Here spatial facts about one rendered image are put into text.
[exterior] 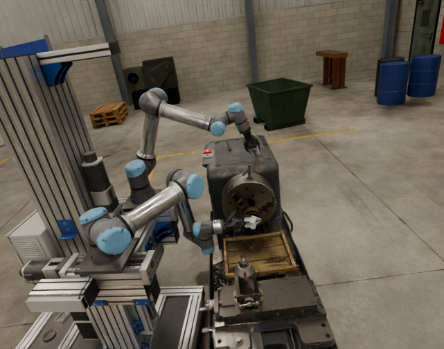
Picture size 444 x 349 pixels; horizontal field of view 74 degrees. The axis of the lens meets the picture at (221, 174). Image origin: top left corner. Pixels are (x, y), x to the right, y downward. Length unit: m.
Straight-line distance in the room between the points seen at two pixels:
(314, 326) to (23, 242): 1.44
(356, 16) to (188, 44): 5.95
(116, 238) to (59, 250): 0.63
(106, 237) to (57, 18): 11.57
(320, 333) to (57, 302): 1.10
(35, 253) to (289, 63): 10.87
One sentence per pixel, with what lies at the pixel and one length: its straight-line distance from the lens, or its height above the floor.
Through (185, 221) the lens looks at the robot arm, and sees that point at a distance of 1.64.
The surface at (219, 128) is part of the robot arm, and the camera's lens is 1.51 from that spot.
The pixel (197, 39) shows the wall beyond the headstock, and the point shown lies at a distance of 11.39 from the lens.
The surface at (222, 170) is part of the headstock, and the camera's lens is 1.81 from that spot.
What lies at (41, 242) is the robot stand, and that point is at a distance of 1.77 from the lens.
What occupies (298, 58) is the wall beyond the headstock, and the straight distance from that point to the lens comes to 11.88.
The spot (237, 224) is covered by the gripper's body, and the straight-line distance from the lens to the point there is 1.53.
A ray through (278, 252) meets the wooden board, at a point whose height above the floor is 0.88.
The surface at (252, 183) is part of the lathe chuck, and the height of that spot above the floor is 1.22.
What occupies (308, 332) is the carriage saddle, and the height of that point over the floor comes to 0.90.
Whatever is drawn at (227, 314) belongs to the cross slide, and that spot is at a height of 0.96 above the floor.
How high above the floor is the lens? 2.01
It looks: 26 degrees down
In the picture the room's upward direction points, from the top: 8 degrees counter-clockwise
